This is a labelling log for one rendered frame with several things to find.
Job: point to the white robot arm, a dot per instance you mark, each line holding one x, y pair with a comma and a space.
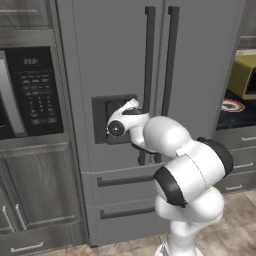
196, 166

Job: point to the grey fridge drawer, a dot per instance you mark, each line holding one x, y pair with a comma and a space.
126, 196
126, 231

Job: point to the grey fridge door with dispenser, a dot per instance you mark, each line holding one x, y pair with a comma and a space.
110, 50

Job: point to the wide grey wood cupboard door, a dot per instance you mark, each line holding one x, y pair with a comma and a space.
43, 186

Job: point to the grey counter drawer front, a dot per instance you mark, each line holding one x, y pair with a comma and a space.
241, 181
233, 135
245, 158

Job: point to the plain grey fridge door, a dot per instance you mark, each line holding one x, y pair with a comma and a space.
200, 50

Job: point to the narrow grey wood cupboard door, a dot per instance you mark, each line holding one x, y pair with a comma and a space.
5, 200

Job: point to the grey cupboard door above microwave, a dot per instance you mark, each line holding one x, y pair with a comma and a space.
23, 13

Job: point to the black built-in microwave oven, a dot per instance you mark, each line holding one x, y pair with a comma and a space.
36, 100

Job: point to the round orange and white plate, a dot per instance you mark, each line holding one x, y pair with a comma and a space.
232, 106

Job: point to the yellow toaster oven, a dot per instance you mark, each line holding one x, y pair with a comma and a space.
245, 76

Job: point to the grey wood drawer front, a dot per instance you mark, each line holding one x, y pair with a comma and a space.
56, 238

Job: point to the grey wall cupboard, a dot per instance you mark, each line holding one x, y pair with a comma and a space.
248, 23

